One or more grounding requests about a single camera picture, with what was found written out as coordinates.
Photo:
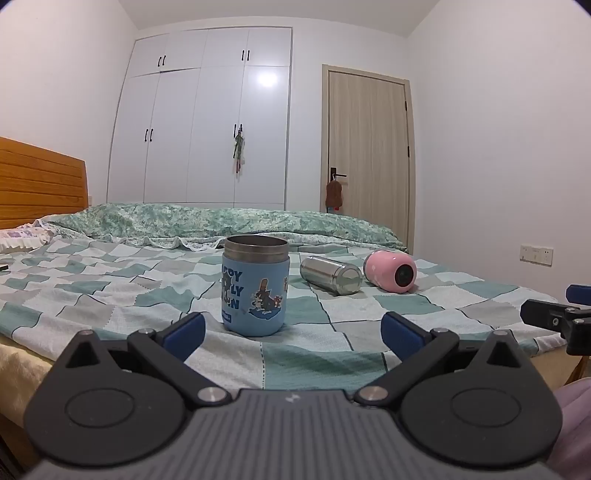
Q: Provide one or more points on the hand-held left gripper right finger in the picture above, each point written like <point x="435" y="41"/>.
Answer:
<point x="400" y="333"/>

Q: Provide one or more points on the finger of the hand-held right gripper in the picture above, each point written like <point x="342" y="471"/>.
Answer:
<point x="579" y="294"/>
<point x="545" y="316"/>

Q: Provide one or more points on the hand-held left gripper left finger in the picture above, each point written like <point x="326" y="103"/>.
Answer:
<point x="187" y="333"/>

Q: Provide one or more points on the stainless steel cup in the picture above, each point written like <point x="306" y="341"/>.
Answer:
<point x="330" y="274"/>

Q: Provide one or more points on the blue cartoon print cup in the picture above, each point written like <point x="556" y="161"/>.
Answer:
<point x="254" y="295"/>

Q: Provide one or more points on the checked green blanket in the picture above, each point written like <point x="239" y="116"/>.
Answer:
<point x="115" y="286"/>

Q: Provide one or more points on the person's pink clothing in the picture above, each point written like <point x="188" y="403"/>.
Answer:
<point x="575" y="424"/>

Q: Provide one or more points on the green floral quilt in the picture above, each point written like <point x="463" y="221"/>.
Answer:
<point x="231" y="221"/>

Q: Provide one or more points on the brown hanging plush toy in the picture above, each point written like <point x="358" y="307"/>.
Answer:
<point x="334" y="194"/>

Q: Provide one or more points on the yellow bed sheet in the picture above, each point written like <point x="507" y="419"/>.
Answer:
<point x="23" y="369"/>

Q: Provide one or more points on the wooden door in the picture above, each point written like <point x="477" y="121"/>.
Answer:
<point x="367" y="157"/>

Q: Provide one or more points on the green hanging ornament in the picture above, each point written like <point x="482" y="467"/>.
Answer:
<point x="238" y="147"/>

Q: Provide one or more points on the white patterned pillow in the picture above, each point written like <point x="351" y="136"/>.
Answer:
<point x="21" y="235"/>

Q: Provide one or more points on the wooden headboard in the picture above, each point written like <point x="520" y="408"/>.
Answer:
<point x="41" y="184"/>

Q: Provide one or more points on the white wardrobe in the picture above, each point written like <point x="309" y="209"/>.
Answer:
<point x="184" y="115"/>

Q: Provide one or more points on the white wall socket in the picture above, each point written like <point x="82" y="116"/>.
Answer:
<point x="536" y="255"/>

